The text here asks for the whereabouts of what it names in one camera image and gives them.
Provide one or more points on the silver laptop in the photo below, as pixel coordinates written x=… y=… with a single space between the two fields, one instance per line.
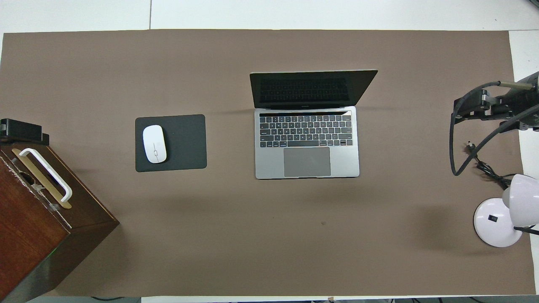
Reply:
x=307 y=162

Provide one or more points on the dark wooden box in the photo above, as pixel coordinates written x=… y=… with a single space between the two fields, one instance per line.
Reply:
x=29 y=235

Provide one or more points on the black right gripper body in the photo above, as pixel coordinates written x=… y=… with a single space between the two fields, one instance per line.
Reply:
x=518 y=105

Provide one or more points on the black mouse pad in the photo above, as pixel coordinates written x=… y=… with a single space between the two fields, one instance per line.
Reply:
x=187 y=143

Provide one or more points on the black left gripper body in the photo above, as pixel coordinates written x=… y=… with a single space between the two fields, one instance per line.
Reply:
x=19 y=131

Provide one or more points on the white computer mouse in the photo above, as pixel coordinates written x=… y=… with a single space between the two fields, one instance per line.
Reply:
x=154 y=143

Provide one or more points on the large brown table mat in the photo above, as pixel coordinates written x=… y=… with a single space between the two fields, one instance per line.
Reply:
x=294 y=235

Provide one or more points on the white desk lamp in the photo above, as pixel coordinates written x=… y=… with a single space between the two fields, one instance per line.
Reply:
x=492 y=223

